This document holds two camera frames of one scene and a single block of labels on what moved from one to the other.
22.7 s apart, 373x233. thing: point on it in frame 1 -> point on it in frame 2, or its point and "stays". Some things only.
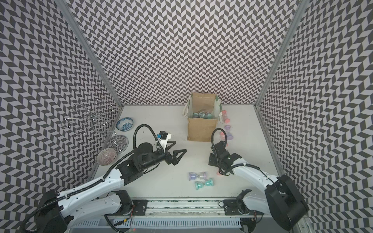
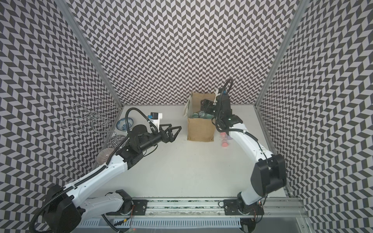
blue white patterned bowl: (125, 124) stays
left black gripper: (175, 159) -> (171, 138)
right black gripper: (212, 160) -> (211, 104)
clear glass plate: (119, 142) stays
